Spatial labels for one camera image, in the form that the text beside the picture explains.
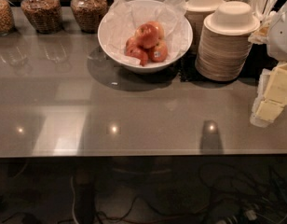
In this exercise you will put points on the power strip with plugs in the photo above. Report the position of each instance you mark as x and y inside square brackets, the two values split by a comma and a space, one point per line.
[242, 217]

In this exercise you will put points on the top red apple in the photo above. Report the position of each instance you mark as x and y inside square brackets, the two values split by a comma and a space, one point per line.
[146, 36]

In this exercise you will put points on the white plastic cutlery bundle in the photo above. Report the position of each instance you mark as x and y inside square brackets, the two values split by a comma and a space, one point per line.
[263, 11]

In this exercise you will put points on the middle glass cereal jar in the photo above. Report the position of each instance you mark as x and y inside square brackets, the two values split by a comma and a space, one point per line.
[44, 15]

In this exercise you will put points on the glass cereal jar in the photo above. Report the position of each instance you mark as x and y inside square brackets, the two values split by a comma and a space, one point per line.
[89, 13]
[44, 15]
[7, 23]

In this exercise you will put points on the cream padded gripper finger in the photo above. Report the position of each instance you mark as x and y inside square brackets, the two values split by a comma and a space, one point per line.
[268, 110]
[276, 89]

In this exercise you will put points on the left glass cereal jar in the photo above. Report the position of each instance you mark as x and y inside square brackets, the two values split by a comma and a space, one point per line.
[7, 23]

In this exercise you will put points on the white paper bowl liner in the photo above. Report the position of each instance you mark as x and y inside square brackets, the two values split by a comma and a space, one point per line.
[121, 19]

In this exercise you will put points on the red apple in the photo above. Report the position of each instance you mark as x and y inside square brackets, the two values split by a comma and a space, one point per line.
[159, 27]
[159, 52]
[146, 36]
[138, 53]

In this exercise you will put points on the white ceramic bowl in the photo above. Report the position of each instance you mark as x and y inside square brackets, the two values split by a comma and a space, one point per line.
[118, 52]

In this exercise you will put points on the right front red apple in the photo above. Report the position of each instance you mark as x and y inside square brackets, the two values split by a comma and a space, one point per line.
[159, 52]

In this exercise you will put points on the stack paper bowls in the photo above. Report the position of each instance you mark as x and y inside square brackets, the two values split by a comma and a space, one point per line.
[224, 47]
[196, 12]

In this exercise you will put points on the rear red apple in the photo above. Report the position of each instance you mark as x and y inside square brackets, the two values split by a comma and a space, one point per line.
[159, 27]

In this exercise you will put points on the black mesh mat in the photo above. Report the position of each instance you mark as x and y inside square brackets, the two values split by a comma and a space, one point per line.
[256, 62]

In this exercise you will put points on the rear stack paper bowls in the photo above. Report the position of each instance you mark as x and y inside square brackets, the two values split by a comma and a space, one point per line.
[196, 12]

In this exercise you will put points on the right glass cereal jar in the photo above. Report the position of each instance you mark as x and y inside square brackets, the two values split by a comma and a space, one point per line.
[89, 13]

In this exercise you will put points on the left front red apple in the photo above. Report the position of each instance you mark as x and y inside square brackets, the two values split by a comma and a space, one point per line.
[138, 53]

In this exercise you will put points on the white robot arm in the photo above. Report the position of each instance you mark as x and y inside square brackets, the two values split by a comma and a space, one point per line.
[277, 37]

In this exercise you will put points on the front stack paper bowls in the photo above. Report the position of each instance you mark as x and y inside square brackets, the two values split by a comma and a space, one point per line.
[224, 47]

